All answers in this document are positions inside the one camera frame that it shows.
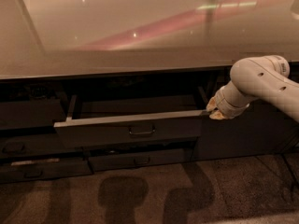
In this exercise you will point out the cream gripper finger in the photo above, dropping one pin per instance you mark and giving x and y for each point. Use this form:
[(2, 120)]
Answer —
[(217, 115), (211, 105)]

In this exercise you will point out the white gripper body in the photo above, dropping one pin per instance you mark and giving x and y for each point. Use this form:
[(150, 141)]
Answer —
[(220, 104)]

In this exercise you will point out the dark grey drawer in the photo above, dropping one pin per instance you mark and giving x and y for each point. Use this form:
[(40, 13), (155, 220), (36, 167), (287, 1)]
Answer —
[(140, 159), (33, 145), (99, 123), (44, 170), (30, 114)]

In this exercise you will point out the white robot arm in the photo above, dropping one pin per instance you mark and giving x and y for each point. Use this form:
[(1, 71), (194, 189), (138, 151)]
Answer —
[(254, 78)]

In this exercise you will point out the dark round item in drawer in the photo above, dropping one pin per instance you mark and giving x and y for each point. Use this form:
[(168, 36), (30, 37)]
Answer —
[(39, 92)]

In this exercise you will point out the dark grey cabinet door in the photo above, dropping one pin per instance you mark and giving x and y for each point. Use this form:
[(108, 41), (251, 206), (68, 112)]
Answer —
[(261, 129)]

